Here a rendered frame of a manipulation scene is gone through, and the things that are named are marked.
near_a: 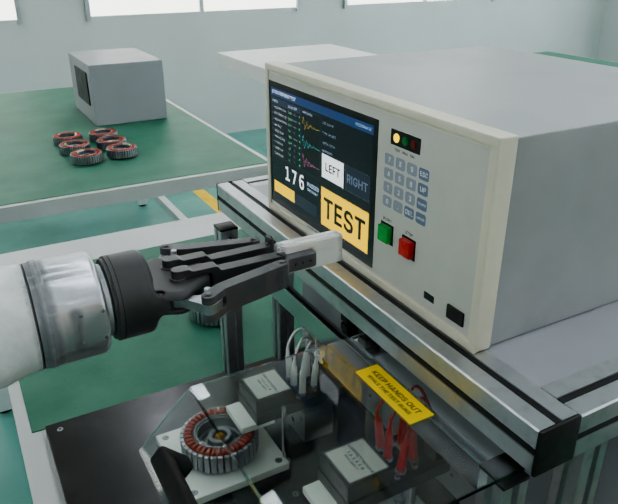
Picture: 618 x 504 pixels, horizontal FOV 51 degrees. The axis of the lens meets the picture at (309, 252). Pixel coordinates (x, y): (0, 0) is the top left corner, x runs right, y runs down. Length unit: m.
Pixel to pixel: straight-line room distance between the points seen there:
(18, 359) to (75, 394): 0.69
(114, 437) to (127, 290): 0.56
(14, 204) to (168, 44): 3.48
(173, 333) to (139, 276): 0.80
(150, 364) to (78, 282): 0.74
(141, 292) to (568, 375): 0.38
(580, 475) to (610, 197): 0.26
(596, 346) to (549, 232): 0.12
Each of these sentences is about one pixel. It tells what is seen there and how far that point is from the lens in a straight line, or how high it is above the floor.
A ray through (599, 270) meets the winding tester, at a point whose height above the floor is 1.16.
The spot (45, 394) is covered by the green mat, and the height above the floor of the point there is 0.75.
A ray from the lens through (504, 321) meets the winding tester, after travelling 0.64.
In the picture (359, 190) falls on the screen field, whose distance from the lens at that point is 0.73.
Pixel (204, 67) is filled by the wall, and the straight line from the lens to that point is 5.61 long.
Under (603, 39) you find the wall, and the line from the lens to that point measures 8.46.
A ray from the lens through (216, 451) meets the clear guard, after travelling 0.60.
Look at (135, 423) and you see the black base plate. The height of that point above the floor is 0.77.
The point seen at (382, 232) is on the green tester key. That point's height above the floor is 1.18.
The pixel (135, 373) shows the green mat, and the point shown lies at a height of 0.75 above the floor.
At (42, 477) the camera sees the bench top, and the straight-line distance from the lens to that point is 1.09.
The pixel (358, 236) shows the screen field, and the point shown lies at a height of 1.16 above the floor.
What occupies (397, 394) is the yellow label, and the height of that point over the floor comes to 1.07.
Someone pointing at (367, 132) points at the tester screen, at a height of 1.28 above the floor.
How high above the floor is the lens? 1.46
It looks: 25 degrees down
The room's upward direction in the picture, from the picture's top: straight up
